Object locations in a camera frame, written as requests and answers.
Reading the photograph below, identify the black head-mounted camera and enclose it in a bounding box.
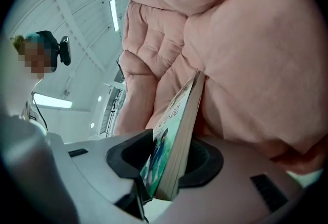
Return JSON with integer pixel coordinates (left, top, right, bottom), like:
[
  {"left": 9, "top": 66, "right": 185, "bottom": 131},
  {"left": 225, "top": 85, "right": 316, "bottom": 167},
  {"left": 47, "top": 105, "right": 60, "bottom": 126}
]
[{"left": 55, "top": 35, "right": 72, "bottom": 66}]

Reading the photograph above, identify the person's head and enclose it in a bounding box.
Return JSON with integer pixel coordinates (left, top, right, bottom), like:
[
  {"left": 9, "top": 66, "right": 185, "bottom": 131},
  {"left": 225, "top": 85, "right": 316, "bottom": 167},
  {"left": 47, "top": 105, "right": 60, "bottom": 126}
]
[{"left": 11, "top": 30, "right": 61, "bottom": 80}]

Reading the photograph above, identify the green cover paperback book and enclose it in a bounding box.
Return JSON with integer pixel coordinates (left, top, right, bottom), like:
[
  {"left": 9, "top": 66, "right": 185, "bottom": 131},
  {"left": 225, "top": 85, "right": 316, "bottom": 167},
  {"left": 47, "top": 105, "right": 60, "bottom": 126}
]
[{"left": 139, "top": 70, "right": 206, "bottom": 202}]

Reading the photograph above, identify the long ceiling light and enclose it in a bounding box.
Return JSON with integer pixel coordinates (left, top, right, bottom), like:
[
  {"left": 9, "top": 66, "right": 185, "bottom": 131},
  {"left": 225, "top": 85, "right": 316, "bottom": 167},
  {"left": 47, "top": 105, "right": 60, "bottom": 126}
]
[
  {"left": 32, "top": 92, "right": 73, "bottom": 109},
  {"left": 109, "top": 0, "right": 120, "bottom": 32}
]

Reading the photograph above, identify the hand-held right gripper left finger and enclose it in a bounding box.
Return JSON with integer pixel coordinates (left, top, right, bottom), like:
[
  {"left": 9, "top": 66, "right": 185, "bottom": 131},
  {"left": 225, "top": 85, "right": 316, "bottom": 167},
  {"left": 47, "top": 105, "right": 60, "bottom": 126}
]
[{"left": 47, "top": 129, "right": 154, "bottom": 204}]

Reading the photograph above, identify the person's cream printed t-shirt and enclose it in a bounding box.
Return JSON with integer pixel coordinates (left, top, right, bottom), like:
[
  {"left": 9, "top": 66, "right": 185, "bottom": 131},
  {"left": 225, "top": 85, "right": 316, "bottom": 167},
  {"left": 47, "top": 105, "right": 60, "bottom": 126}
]
[{"left": 0, "top": 38, "right": 49, "bottom": 130}]

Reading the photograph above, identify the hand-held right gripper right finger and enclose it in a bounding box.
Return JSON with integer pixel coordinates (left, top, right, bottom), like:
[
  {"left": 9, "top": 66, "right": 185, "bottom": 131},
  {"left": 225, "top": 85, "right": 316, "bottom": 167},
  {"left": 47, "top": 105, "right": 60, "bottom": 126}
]
[{"left": 153, "top": 135, "right": 304, "bottom": 224}]

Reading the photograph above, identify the black thin cable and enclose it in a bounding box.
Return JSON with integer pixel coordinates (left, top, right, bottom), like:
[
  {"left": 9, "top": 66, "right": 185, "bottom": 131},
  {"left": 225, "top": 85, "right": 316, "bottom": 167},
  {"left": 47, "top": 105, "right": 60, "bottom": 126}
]
[{"left": 31, "top": 91, "right": 49, "bottom": 132}]

